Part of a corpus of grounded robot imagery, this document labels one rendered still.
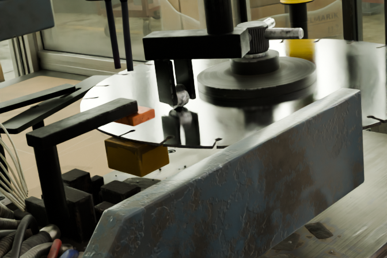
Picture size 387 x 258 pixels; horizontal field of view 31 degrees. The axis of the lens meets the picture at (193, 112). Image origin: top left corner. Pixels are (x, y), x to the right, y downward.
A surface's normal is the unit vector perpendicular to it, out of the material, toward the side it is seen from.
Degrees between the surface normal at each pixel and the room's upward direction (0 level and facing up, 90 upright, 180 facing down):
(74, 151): 0
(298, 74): 5
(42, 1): 90
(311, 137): 90
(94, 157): 0
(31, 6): 90
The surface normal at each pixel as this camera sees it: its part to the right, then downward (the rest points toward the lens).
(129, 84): -0.11, -0.94
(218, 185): 0.73, 0.13
